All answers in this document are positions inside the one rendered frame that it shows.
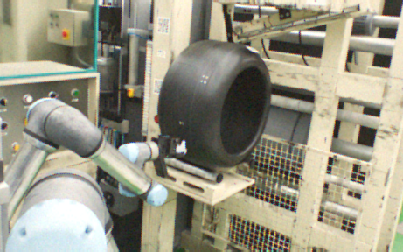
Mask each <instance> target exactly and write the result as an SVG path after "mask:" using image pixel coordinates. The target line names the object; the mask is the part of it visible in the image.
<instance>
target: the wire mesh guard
mask: <svg viewBox="0 0 403 252"><path fill-rule="evenodd" d="M261 137H262V138H266V139H267V143H268V139H269V140H271V141H272V142H273V141H274V142H277V143H278V142H279V143H282V144H288V145H291V146H294V147H298V148H299V150H300V149H303V150H304V153H305V150H308V151H310V153H311V152H315V153H316V154H317V153H320V154H322V158H323V155H324V156H328V159H329V157H332V158H339V159H340V160H343V161H346V164H347V162H352V163H353V164H356V165H359V167H360V165H362V166H365V167H367V170H366V174H365V182H364V186H363V187H362V188H363V193H360V194H362V196H361V199H358V200H360V206H359V205H357V206H359V209H358V211H357V210H354V211H357V212H358V216H357V217H356V216H354V217H356V218H357V222H354V223H356V225H355V228H354V227H352V228H354V234H352V235H353V239H352V243H351V245H350V246H351V250H349V251H350V252H354V250H355V247H356V245H357V238H358V232H359V229H360V222H361V219H362V216H363V209H364V205H365V196H366V194H367V190H368V187H369V180H370V176H371V173H372V165H373V164H371V163H368V162H363V161H360V160H358V159H355V158H351V157H346V156H341V155H338V154H336V153H331V152H328V151H326V150H319V149H317V148H314V147H309V146H307V145H304V144H299V143H295V142H290V141H288V140H285V139H282V138H277V137H274V136H268V135H265V134H262V136H261ZM298 155H299V151H298ZM298 155H297V158H298V157H300V156H298ZM300 158H301V157H300ZM309 158H310V154H309ZM309 158H307V159H308V160H309V161H310V160H311V159H309ZM322 158H321V162H322ZM328 159H327V164H326V167H327V165H329V164H328ZM311 161H314V160H311ZM315 162H316V157H315V161H314V165H315ZM321 162H318V163H320V165H321V164H323V163H321ZM333 164H334V162H333ZM346 164H345V167H346ZM353 164H352V167H353ZM323 165H325V164H323ZM307 166H308V169H309V166H311V165H308V164H307ZM330 166H331V165H330ZM311 167H314V166H311ZM326 167H325V171H327V170H326ZM331 167H332V169H333V167H334V166H333V165H332V166H331ZM352 167H351V169H352ZM359 167H358V171H359ZM318 169H320V168H318ZM332 169H331V171H327V172H331V173H334V172H332ZM320 170H322V169H320ZM320 170H319V173H320ZM305 171H307V173H308V170H305ZM310 172H311V171H310ZM307 173H306V176H305V177H306V178H307V177H308V176H307ZM311 173H312V177H313V173H314V170H313V172H311ZM319 173H318V178H319V175H320V174H319ZM358 174H359V173H357V177H358ZM359 175H362V174H359ZM320 176H323V175H320ZM362 176H364V175H362ZM312 177H311V178H310V179H311V181H312ZM325 177H327V176H325V174H324V179H325ZM306 178H305V182H306ZM308 178H309V177H308ZM318 178H317V179H316V178H314V179H316V180H317V181H320V180H318ZM327 178H329V177H327ZM324 179H323V181H320V182H324ZM329 179H331V176H330V178H329ZM306 183H309V182H306ZM324 183H326V182H324ZM309 184H310V183H309ZM326 184H329V187H330V185H331V183H326ZM311 185H312V184H310V189H311ZM305 188H306V187H305V186H304V190H305ZM342 188H343V185H342V187H341V192H342ZM306 189H309V188H306ZM310 189H309V193H310ZM344 189H345V188H344ZM304 190H303V193H304ZM345 190H348V191H349V187H348V189H345ZM296 191H297V190H296ZM348 191H347V194H348ZM298 192H299V187H298V191H297V195H298ZM341 192H340V195H341V194H342V193H341ZM303 193H302V198H303ZM305 194H307V193H305ZM347 194H346V195H345V194H343V195H345V196H346V198H347ZM297 195H296V198H297V197H298V196H297ZM307 195H309V194H307ZM309 196H311V195H309ZM298 198H300V197H298ZM302 198H300V199H302ZM346 198H345V200H343V201H345V202H347V201H346ZM258 200H259V202H260V200H261V199H260V198H258ZM306 200H307V199H306ZM340 200H342V199H339V202H340ZM261 201H263V200H261ZM259 202H258V204H256V203H254V202H253V203H254V204H256V205H258V207H259ZM264 202H265V201H263V205H264ZM309 202H311V201H309V200H308V204H309ZM339 202H338V205H337V209H338V206H340V205H339ZM314 203H316V202H314ZM300 204H301V203H300ZM316 204H317V203H316ZM205 205H207V207H208V203H207V204H206V203H205V202H202V213H201V219H200V226H199V231H201V232H202V233H204V234H208V235H210V236H213V237H214V238H216V239H219V240H220V241H222V242H225V243H227V244H229V245H232V246H234V247H235V248H238V249H240V250H243V251H245V252H255V251H253V247H251V249H252V250H251V249H249V248H250V247H248V245H247V248H245V247H243V245H244V240H245V236H246V235H244V234H243V235H244V239H243V244H242V243H241V244H242V245H239V244H237V243H236V242H237V241H236V242H234V239H235V234H234V235H233V234H230V238H229V237H228V238H229V239H231V235H233V236H234V239H232V240H233V242H232V241H230V240H228V239H226V237H227V236H225V238H224V237H222V233H221V236H219V235H217V234H214V233H212V232H211V231H209V230H203V229H202V225H204V222H205V219H206V216H205V209H206V213H207V210H208V209H207V208H205ZM301 205H302V204H301ZM317 205H319V208H320V204H317ZM290 206H291V202H290V205H289V210H288V213H289V211H290ZM305 206H307V208H308V207H310V206H308V205H305ZM258 207H257V209H256V208H254V205H253V210H254V209H256V210H257V212H258ZM292 207H294V206H292ZM295 207H296V204H295ZM341 207H343V208H345V205H344V206H341ZM296 208H298V207H296ZM307 208H306V211H305V210H304V211H305V212H306V213H307V212H308V211H307ZM313 208H314V205H313V207H312V212H313ZM319 208H318V209H316V208H314V209H316V210H318V212H319ZM298 209H300V208H298ZM253 210H252V212H250V211H248V209H247V214H248V212H250V213H252V214H253ZM301 210H302V206H301V209H300V213H301ZM337 211H338V210H337ZM290 212H292V211H290ZM312 212H311V213H310V214H311V216H312ZM338 212H340V211H338ZM292 213H294V215H295V212H292ZM300 213H298V214H300ZM306 213H305V217H306ZM308 213H309V212H308ZM340 213H343V215H344V210H343V212H340ZM207 214H208V213H207ZM208 215H210V214H208ZM329 215H333V214H331V210H330V213H329ZM210 216H211V215H210ZM333 216H335V215H333ZM246 217H247V215H246ZM337 217H338V216H336V218H337ZM297 220H299V222H300V221H302V220H300V218H299V219H297ZM328 220H329V221H333V220H330V218H329V219H328ZM299 222H298V226H300V225H299ZM302 222H304V224H305V223H308V222H305V221H302ZM333 222H335V223H336V219H335V221H333ZM335 223H334V227H335ZM205 224H208V223H206V222H205ZM308 224H309V223H308ZM208 225H209V228H210V224H208ZM310 225H311V224H309V228H310ZM298 226H297V230H296V229H294V230H296V233H297V231H300V230H298ZM329 226H330V225H328V228H329ZM300 227H302V226H300ZM207 228H208V227H207ZM209 228H208V229H209ZM302 228H304V225H303V227H302ZM309 228H307V229H308V230H309V231H310V229H309ZM328 228H327V232H328V231H329V230H328ZM332 228H333V227H332ZM300 232H301V231H300ZM302 232H303V229H302ZM302 232H301V233H302ZM327 232H326V235H327ZM329 232H330V231H329ZM331 233H332V232H331ZM303 234H304V233H303ZM333 234H334V230H333V233H332V236H333ZM306 235H308V239H309V236H311V235H309V234H306ZM223 236H224V235H223ZM301 238H302V237H301ZM302 239H303V238H302ZM308 239H305V240H307V242H308V241H309V240H308ZM320 240H322V239H319V242H320ZM350 240H351V239H350ZM245 241H246V240H245ZM322 241H323V240H322ZM246 242H247V241H246ZM307 242H306V247H307V246H309V245H307ZM309 242H312V241H309ZM313 242H314V239H313ZM313 242H312V246H313ZM323 242H326V241H323ZM300 243H301V244H303V243H302V240H301V242H300ZM314 243H315V242H314ZM301 244H300V249H302V248H301ZM303 245H305V244H303ZM316 245H318V246H319V243H318V244H316ZM312 246H311V249H312ZM318 246H317V249H316V248H314V249H316V252H317V250H318ZM324 246H325V243H324ZM306 247H305V249H302V250H306ZM309 247H310V246H309ZM306 251H308V250H306Z"/></svg>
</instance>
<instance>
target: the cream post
mask: <svg viewBox="0 0 403 252"><path fill-rule="evenodd" d="M191 9H192V0H156V8H155V20H154V31H153V54H152V66H151V77H150V101H149V122H148V142H150V140H151V137H156V138H158V135H161V132H160V129H159V122H156V121H155V117H156V116H157V104H158V98H159V94H153V85H154V78H156V79H159V80H162V81H163V78H164V76H165V75H166V73H167V72H168V69H169V67H170V65H171V64H172V63H173V61H174V60H175V59H176V57H177V56H178V55H179V54H180V53H181V52H182V51H183V50H184V49H185V48H186V47H187V46H189V42H190V34H191ZM158 17H162V18H170V32H169V35H167V34H162V33H157V32H156V30H157V19H158ZM158 50H162V51H165V58H163V57H159V56H157V52H158ZM145 173H147V174H148V176H150V177H151V178H153V176H152V175H153V169H151V168H150V167H149V162H146V168H145ZM162 186H163V187H165V188H166V190H167V191H168V196H167V199H166V200H165V202H164V203H163V204H162V205H161V206H152V205H149V204H148V202H145V201H144V202H143V214H142V247H141V252H172V250H173V233H174V225H175V216H176V199H177V191H176V190H173V189H171V188H169V187H166V186H164V185H162Z"/></svg>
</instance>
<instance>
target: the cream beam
mask: <svg viewBox="0 0 403 252"><path fill-rule="evenodd" d="M213 2H217V3H225V4H242V5H251V6H266V7H274V8H275V7H277V8H285V9H291V10H292V9H294V10H301V11H316V12H331V13H341V12H342V11H343V4H344V0H327V2H326V6H322V5H314V4H306V0H213Z"/></svg>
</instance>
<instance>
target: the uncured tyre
mask: <svg viewBox="0 0 403 252"><path fill-rule="evenodd" d="M246 46H247V45H243V44H234V43H230V42H225V41H216V40H211V39H207V40H203V41H197V42H195V43H193V44H191V45H189V46H187V47H186V48H185V49H184V50H183V51H182V52H181V53H180V54H179V55H178V56H177V57H176V59H175V60H174V61H173V63H172V64H171V65H170V67H169V69H168V72H167V73H166V75H165V76H164V78H163V82H162V86H161V88H160V91H159V98H158V104H157V118H158V122H159V129H160V132H161V135H164V134H168V136H172V138H180V139H179V146H180V144H181V143H182V142H183V141H185V149H187V152H186V153H185V154H184V156H182V157H180V158H181V159H183V160H184V161H187V162H191V163H193V164H195V165H199V166H202V167H205V168H208V169H210V170H214V171H224V170H230V169H231V168H233V167H235V166H236V165H239V164H240V163H242V162H243V161H245V159H246V158H248V156H250V155H251V153H252V152H253V151H254V148H255V147H256V145H257V144H258V142H259V141H260V138H261V136H262V133H263V131H264V129H265V126H266V124H267V121H268V114H269V110H270V107H271V78H270V75H269V72H268V67H267V66H266V64H265V62H264V61H263V59H262V57H261V56H260V54H259V53H258V52H252V51H251V50H250V49H248V48H247V47H246ZM178 62H180V63H184V64H179V63H178ZM186 64H190V65H186ZM203 74H204V75H209V76H210V78H209V79H208V81H207V83H206V84H201V83H199V82H200V80H201V78H202V75H203ZM179 120H182V121H184V127H183V126H180V125H179Z"/></svg>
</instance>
